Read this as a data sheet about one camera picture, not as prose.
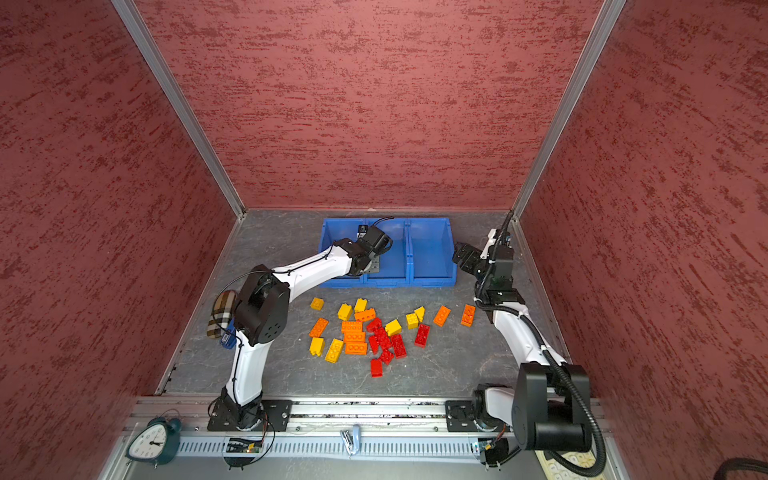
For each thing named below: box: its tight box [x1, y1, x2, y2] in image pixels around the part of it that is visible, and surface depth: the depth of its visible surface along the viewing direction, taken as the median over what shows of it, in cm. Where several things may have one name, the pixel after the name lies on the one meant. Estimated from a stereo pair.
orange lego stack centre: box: [341, 321, 367, 356], surface depth 89 cm
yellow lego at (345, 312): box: [337, 303, 353, 321], surface depth 92 cm
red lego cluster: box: [366, 317, 407, 365], surface depth 87 cm
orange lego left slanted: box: [308, 317, 329, 337], surface depth 91 cm
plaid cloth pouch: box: [206, 290, 237, 339], surface depth 90 cm
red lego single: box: [414, 324, 431, 348], surface depth 89 cm
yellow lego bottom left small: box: [309, 337, 325, 357], surface depth 85 cm
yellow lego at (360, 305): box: [354, 298, 368, 312], surface depth 94 cm
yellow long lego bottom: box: [324, 338, 344, 364], surface depth 86 cm
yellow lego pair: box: [405, 313, 419, 330], surface depth 90 cm
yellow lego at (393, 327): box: [385, 319, 402, 336], surface depth 89 cm
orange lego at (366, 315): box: [355, 308, 377, 322], surface depth 92 cm
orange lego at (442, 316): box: [433, 305, 452, 327], surface depth 94 cm
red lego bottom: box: [371, 358, 383, 378], surface depth 82 cm
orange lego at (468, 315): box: [460, 304, 476, 327], surface depth 94 cm
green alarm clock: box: [125, 416, 182, 469], surface depth 68 cm
